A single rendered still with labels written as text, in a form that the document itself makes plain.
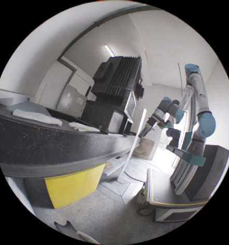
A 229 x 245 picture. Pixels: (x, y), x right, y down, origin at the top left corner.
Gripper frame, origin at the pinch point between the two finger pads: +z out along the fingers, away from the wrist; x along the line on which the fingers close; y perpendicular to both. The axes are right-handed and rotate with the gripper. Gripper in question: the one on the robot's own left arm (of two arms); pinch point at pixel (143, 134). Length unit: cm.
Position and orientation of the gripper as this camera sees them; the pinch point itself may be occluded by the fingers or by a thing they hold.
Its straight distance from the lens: 55.3
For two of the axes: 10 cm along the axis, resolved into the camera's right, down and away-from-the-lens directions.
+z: -5.5, 7.8, 2.9
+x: -5.5, -0.8, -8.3
